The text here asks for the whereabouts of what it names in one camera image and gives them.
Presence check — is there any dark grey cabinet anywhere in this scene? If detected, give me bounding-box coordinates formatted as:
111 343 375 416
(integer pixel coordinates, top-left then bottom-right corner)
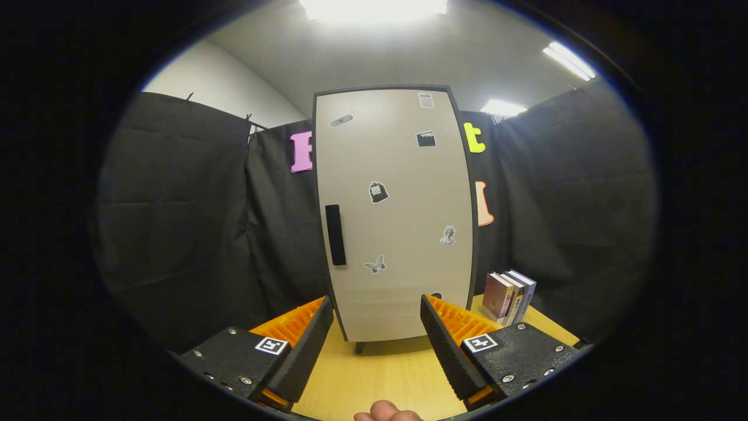
311 85 480 354

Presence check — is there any large ceiling light panel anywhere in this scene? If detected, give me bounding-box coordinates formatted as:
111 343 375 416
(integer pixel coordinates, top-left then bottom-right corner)
299 0 449 24

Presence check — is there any light grey cabinet door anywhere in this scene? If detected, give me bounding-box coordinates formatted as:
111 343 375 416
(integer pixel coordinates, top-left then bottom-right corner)
316 89 474 343

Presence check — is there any black backdrop cloth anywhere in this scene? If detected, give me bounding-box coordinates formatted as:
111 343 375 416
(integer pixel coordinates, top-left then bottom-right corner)
93 79 658 351

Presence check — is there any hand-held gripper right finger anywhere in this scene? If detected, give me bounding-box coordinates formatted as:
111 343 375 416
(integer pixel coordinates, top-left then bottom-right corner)
420 294 592 411

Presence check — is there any small ceiling light panel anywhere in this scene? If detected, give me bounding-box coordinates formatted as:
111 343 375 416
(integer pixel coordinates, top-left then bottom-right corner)
480 99 528 118

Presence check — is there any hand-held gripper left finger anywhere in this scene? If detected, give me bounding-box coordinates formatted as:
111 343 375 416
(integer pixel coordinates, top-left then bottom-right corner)
175 295 335 413

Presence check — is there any black door handle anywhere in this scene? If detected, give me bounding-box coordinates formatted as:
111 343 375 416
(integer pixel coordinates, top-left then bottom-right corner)
325 204 347 267

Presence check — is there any long ceiling light strip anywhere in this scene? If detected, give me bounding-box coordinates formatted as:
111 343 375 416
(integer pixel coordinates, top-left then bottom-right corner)
542 41 597 81

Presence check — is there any white spine book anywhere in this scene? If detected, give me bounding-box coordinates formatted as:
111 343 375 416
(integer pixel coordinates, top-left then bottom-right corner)
500 272 527 326

